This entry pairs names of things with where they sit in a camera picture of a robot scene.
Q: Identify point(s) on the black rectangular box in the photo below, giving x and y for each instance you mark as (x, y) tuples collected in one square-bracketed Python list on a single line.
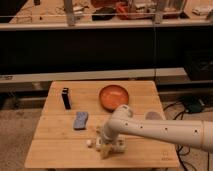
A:
[(65, 97)]

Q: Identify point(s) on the white paper cup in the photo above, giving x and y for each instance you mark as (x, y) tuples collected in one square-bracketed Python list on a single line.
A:
[(152, 115)]

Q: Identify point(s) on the white plastic bottle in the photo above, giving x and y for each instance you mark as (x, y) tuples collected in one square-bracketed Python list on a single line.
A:
[(119, 144)]

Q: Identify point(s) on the black power adapter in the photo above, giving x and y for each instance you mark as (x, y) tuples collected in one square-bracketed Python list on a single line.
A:
[(193, 105)]

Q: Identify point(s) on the orange ceramic bowl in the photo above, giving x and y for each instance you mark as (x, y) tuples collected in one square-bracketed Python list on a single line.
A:
[(112, 96)]

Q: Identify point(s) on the blue sponge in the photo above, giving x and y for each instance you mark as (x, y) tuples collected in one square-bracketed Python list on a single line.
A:
[(80, 120)]

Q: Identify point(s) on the wooden folding table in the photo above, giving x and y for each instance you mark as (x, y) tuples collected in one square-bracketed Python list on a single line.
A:
[(57, 145)]

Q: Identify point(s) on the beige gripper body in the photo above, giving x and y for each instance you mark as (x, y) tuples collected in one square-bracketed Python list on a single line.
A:
[(105, 149)]

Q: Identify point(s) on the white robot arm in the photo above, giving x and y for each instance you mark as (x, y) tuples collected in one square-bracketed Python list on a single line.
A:
[(194, 134)]

